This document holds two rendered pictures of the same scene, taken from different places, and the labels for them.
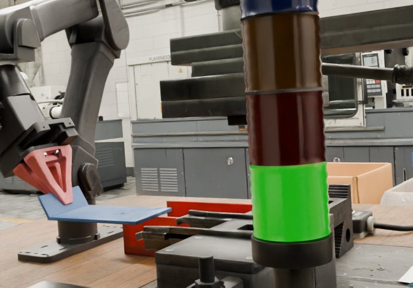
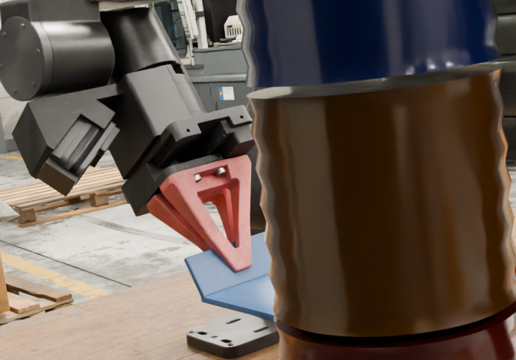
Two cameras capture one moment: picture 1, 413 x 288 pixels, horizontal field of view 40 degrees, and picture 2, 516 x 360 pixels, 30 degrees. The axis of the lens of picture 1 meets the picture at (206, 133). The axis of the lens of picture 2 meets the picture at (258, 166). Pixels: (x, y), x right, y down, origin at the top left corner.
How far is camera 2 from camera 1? 0.16 m
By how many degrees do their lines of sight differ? 22
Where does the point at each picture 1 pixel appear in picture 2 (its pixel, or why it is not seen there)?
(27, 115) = (164, 105)
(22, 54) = not seen: outside the picture
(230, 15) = not seen: outside the picture
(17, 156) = (150, 181)
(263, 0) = (272, 45)
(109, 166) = not seen: hidden behind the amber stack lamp
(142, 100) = not seen: outside the picture
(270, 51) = (300, 213)
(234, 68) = (503, 41)
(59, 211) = (225, 285)
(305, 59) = (419, 239)
